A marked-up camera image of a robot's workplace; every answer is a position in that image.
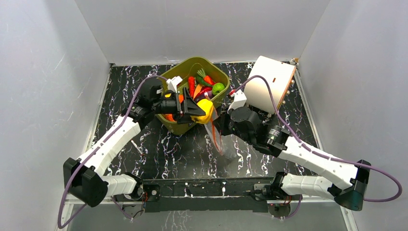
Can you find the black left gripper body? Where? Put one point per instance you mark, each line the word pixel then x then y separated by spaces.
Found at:
pixel 166 106

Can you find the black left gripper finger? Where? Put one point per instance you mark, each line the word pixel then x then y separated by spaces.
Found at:
pixel 189 106
pixel 185 118

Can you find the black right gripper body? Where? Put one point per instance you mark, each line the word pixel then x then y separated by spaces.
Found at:
pixel 223 125

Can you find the clear zip bag orange zipper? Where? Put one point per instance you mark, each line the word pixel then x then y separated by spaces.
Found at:
pixel 223 144

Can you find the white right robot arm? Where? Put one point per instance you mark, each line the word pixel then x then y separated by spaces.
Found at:
pixel 344 183

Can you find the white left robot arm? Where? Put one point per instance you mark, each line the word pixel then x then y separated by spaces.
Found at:
pixel 84 177

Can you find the red toy tomato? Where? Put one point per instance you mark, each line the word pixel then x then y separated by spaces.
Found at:
pixel 169 117

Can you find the purple toy eggplant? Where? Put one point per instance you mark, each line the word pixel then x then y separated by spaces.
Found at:
pixel 203 95

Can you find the red toy chili pepper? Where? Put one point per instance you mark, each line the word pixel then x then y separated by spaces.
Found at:
pixel 191 85

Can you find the white cylindrical appliance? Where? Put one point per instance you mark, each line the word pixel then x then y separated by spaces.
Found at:
pixel 279 76

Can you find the green toy lime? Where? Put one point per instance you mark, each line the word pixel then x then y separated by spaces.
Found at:
pixel 217 88

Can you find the olive green plastic bin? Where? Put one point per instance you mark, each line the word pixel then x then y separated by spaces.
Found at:
pixel 189 67

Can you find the red white marker pen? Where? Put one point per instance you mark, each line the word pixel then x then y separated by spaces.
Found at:
pixel 137 148

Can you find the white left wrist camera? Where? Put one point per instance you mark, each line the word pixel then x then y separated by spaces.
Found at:
pixel 172 83

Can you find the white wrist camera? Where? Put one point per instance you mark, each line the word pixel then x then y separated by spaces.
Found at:
pixel 172 83
pixel 237 99

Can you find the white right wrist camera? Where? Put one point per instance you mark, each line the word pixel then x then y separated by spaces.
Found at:
pixel 237 99

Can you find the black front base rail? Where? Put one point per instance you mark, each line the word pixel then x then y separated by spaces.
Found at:
pixel 215 194

